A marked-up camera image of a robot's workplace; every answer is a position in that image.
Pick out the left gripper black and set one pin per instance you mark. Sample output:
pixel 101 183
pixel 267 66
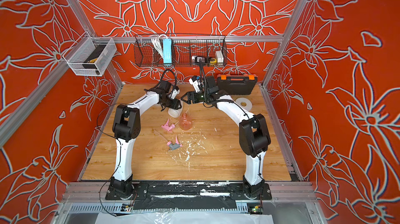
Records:
pixel 175 104

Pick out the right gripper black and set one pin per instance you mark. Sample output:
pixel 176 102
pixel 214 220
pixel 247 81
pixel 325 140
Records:
pixel 190 94

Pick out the white spray bottle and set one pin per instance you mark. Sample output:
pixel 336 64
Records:
pixel 175 113

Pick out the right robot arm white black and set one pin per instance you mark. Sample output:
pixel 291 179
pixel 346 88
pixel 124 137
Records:
pixel 254 137

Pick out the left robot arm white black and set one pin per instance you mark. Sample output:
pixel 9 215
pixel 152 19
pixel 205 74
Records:
pixel 127 127

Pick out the transparent pink spray bottle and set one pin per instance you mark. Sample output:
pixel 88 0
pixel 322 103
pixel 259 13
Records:
pixel 185 122

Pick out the pink grey spray nozzle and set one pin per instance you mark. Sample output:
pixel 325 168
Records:
pixel 174 146

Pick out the black round device with label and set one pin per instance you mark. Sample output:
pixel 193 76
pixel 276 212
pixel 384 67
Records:
pixel 197 60

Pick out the black orange tool case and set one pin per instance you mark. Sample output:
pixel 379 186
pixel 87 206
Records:
pixel 237 84

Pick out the black yellow tape measure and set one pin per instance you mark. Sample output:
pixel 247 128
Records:
pixel 212 61

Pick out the white small box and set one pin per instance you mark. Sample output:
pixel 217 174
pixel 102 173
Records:
pixel 220 58

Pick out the white tape roll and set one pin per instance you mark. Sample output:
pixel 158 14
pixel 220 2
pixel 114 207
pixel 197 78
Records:
pixel 244 103

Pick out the light blue box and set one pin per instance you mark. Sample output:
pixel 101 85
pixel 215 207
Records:
pixel 167 52

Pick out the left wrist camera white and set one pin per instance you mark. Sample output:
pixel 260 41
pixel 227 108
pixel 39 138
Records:
pixel 175 93

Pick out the black wire basket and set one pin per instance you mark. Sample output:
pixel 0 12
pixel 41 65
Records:
pixel 148 49

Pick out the clear plastic wall bin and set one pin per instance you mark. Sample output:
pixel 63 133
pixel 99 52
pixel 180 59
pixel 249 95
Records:
pixel 89 58

